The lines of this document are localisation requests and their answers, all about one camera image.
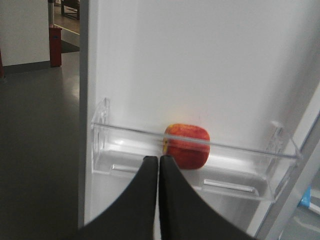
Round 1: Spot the white open fridge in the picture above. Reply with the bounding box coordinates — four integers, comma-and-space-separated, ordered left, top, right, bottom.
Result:
284, 149, 320, 240

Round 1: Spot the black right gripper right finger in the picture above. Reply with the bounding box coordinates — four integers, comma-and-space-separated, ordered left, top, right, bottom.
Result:
158, 155, 253, 240

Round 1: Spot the clear upper door bin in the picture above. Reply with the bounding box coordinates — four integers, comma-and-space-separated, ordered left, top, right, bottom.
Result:
91, 98, 302, 202

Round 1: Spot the red yellow apple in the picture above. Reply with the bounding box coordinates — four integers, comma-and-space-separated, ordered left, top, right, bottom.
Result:
162, 123, 210, 170

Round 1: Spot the fridge door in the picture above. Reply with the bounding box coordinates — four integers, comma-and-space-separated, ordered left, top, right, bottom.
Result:
79, 0, 320, 240

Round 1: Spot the red post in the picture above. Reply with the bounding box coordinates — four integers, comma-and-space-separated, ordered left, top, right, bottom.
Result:
49, 26, 62, 68

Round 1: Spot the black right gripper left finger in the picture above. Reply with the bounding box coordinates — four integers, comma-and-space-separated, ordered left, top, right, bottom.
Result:
77, 156, 159, 240

